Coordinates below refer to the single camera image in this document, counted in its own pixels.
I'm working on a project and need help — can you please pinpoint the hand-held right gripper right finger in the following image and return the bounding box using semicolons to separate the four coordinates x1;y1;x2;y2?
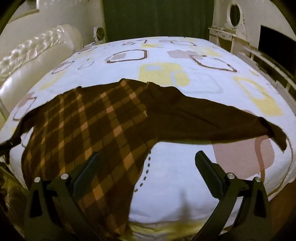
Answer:
195;150;271;241

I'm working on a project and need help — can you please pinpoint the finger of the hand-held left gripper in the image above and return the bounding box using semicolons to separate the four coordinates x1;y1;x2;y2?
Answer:
0;141;13;165

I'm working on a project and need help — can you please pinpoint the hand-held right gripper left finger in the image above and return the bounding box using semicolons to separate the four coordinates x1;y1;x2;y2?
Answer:
24;152;102;241

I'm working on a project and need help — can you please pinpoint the brown plaid sweater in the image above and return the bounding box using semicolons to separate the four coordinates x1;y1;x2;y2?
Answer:
7;79;287;239

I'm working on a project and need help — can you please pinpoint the white patterned bed sheet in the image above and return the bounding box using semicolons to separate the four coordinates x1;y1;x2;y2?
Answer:
0;36;296;232

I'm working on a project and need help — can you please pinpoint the dark patterned rug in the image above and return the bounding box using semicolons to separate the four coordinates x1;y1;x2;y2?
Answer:
0;167;27;230

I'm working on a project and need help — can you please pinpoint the cream leather bed headboard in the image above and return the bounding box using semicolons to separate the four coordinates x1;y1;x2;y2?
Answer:
0;23;84;130

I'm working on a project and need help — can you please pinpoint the white television stand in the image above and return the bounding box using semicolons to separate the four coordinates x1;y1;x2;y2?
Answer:
238;46;296;93

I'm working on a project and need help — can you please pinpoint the black television screen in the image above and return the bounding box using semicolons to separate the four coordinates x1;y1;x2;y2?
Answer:
258;25;296;70

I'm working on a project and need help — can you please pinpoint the white vanity with oval mirror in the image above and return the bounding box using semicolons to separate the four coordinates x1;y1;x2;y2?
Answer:
208;0;259;61

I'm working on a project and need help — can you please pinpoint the dark green curtain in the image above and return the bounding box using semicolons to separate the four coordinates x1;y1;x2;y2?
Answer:
103;0;214;43

